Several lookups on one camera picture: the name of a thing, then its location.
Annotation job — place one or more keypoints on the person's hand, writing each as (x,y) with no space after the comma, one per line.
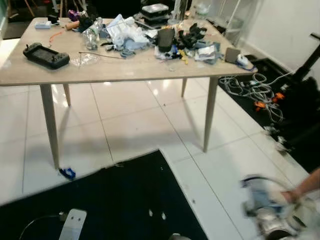
(290,196)

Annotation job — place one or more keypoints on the person's bare forearm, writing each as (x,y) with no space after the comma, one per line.
(309,184)

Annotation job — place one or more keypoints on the grey robot leg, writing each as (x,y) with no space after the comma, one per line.
(179,237)

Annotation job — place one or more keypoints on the black stand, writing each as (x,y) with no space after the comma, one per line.
(306,67)

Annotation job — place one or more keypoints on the small brown box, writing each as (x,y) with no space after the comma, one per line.
(232,55)

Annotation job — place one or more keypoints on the black floor mat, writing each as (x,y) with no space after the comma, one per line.
(125,200)

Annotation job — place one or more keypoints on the white blue wrapper heap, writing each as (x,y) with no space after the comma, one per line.
(207,52)

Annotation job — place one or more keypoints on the small yellow item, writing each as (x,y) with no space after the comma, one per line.
(183,57)

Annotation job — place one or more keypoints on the black glove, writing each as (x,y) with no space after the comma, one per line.
(192,37)

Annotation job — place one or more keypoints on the light wooden table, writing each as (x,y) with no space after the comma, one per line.
(140,66)

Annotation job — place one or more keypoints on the black pouch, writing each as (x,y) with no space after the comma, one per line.
(166,39)

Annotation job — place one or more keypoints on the light blue crumpled wrapper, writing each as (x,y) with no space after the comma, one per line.
(132,47)

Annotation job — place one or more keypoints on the small blue clip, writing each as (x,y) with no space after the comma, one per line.
(68,173)

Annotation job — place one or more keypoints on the stacked black food containers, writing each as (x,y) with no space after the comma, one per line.
(155,17)

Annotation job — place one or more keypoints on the crumpled white plastic bag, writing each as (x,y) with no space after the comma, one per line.
(125,31)

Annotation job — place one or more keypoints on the clear plastic wrap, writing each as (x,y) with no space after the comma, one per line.
(85,60)

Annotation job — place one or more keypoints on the crushed clear plastic bottle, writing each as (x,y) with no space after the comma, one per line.
(91,35)

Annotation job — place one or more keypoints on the crumpled black cloth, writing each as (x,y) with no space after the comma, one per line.
(86,22)

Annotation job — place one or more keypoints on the black handheld game console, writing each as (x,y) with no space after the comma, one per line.
(45,55)

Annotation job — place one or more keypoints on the small purple item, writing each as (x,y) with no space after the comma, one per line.
(73,14)

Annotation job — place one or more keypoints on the small black box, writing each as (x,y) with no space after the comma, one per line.
(53,19)

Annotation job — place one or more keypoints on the small light blue box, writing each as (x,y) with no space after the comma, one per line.
(43,25)

